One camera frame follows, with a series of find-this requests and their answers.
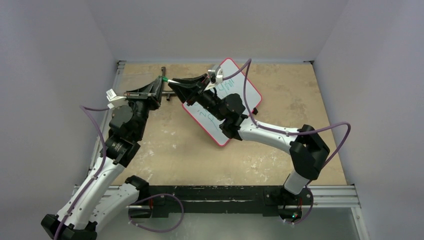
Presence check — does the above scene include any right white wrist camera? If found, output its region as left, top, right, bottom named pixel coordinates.
left=204, top=64, right=224, bottom=91

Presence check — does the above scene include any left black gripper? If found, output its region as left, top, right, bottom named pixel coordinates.
left=125, top=79, right=167, bottom=140

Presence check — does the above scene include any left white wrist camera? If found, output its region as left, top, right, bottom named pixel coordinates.
left=106, top=88, right=127, bottom=110

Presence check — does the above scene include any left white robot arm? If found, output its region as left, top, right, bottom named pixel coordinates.
left=41, top=76, right=163, bottom=240

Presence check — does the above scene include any dark metal bracket tool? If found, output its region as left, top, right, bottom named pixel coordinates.
left=161, top=66, right=176, bottom=102

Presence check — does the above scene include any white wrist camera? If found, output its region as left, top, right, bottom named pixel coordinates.
left=204, top=64, right=224, bottom=91
left=106, top=88, right=127, bottom=110

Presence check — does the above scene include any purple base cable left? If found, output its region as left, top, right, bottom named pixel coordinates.
left=128, top=194, right=185, bottom=233

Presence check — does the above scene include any pink framed whiteboard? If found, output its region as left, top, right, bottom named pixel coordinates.
left=182, top=72, right=262, bottom=147

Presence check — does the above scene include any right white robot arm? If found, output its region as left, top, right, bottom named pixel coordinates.
left=167, top=74, right=330, bottom=204

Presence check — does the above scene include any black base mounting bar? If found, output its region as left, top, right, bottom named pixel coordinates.
left=128, top=185, right=313, bottom=221

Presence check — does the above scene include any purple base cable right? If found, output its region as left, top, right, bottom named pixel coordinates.
left=282, top=187, right=315, bottom=226

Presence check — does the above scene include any white green whiteboard marker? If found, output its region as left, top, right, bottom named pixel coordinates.
left=167, top=79, right=179, bottom=84

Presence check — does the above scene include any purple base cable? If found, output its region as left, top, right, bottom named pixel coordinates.
left=128, top=194, right=185, bottom=233
left=282, top=187, right=315, bottom=226

